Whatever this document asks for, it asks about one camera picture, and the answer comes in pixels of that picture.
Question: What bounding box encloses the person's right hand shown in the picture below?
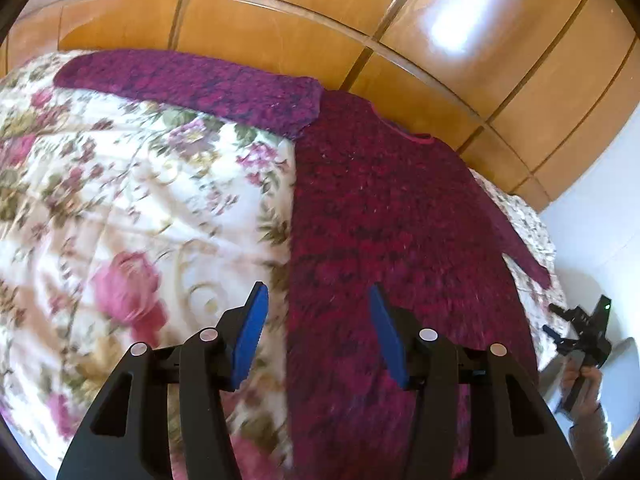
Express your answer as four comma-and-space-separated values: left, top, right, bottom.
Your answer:
560, 362, 604, 417

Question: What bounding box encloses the floral bedspread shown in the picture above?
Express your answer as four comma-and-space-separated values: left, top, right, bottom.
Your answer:
0, 50, 568, 480

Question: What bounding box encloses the person's right forearm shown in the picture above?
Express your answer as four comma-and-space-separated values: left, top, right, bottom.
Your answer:
567, 402, 615, 467

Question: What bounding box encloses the maroon knitted sweater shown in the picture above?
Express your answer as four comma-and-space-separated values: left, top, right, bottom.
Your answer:
52, 49, 553, 480

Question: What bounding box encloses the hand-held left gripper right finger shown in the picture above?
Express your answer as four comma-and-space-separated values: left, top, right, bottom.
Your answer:
367, 284, 585, 480

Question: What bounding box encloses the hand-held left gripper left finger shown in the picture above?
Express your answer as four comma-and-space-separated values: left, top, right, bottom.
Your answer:
56, 281, 271, 480

